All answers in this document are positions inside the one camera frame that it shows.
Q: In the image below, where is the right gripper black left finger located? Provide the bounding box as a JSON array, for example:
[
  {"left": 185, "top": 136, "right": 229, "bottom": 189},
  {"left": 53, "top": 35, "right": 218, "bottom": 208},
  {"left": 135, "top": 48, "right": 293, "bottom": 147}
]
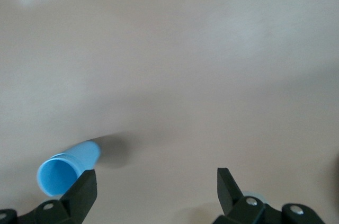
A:
[{"left": 0, "top": 169, "right": 98, "bottom": 224}]

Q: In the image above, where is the brown table cover mat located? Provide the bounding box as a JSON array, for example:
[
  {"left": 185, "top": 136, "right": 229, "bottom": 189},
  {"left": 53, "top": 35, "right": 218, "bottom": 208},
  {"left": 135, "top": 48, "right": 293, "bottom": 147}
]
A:
[{"left": 0, "top": 0, "right": 339, "bottom": 224}]

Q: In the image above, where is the blue plastic cup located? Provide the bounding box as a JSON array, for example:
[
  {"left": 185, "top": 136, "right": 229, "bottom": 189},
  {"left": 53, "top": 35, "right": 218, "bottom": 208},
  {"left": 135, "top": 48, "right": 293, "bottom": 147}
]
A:
[
  {"left": 58, "top": 140, "right": 102, "bottom": 176},
  {"left": 36, "top": 154, "right": 81, "bottom": 198}
]

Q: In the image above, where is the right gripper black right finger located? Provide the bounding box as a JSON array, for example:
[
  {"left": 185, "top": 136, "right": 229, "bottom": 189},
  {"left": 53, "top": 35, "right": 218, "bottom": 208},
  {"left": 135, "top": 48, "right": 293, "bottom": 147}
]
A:
[{"left": 213, "top": 167, "right": 325, "bottom": 224}]

